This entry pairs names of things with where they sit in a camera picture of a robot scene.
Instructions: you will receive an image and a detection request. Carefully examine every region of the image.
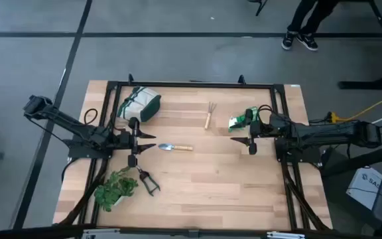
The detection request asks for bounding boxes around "person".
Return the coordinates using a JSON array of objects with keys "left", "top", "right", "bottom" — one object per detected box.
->
[{"left": 281, "top": 0, "right": 340, "bottom": 52}]

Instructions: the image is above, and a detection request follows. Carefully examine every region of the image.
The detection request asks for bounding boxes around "silver bracket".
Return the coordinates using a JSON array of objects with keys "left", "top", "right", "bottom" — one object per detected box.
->
[
  {"left": 266, "top": 231, "right": 306, "bottom": 239},
  {"left": 81, "top": 228, "right": 121, "bottom": 239}
]

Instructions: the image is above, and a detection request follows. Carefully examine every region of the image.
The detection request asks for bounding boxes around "white cardboard box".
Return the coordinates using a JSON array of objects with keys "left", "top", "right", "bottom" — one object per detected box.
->
[{"left": 346, "top": 167, "right": 382, "bottom": 210}]

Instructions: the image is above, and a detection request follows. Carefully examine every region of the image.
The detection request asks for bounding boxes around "wooden handle metal trowel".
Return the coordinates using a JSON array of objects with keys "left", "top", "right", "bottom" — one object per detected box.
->
[{"left": 157, "top": 143, "right": 194, "bottom": 153}]

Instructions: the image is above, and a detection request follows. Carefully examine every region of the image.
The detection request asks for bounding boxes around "black metal table frame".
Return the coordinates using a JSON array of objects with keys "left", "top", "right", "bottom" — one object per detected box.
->
[{"left": 58, "top": 73, "right": 332, "bottom": 235}]

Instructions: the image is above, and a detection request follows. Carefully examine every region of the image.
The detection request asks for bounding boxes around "black chair leg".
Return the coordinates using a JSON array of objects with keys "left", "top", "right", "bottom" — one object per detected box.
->
[{"left": 247, "top": 0, "right": 268, "bottom": 17}]

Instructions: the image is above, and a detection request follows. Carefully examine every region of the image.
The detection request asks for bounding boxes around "green spray bottle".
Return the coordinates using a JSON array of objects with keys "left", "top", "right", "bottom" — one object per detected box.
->
[{"left": 227, "top": 106, "right": 259, "bottom": 133}]

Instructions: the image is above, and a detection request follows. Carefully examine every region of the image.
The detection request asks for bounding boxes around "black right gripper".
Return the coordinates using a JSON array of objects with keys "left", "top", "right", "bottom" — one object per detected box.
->
[{"left": 229, "top": 108, "right": 273, "bottom": 156}]

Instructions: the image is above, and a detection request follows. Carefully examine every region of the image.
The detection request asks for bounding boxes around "green plant in white pot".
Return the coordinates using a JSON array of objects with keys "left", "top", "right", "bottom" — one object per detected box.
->
[{"left": 94, "top": 165, "right": 139, "bottom": 213}]

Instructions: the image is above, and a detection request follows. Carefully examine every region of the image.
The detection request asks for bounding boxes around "beige green gardening bag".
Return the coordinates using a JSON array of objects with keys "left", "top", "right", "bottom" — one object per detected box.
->
[{"left": 116, "top": 86, "right": 162, "bottom": 123}]

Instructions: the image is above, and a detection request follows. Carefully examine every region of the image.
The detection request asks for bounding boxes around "yellow cable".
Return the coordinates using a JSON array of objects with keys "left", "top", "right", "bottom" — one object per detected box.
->
[{"left": 330, "top": 88, "right": 382, "bottom": 123}]

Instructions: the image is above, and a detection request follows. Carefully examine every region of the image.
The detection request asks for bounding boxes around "wooden handle hand rake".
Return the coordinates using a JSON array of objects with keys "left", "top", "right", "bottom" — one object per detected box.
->
[{"left": 204, "top": 102, "right": 218, "bottom": 131}]

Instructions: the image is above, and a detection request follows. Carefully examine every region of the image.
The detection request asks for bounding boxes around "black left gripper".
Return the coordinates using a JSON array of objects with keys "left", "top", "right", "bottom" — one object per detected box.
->
[{"left": 117, "top": 117, "right": 157, "bottom": 168}]

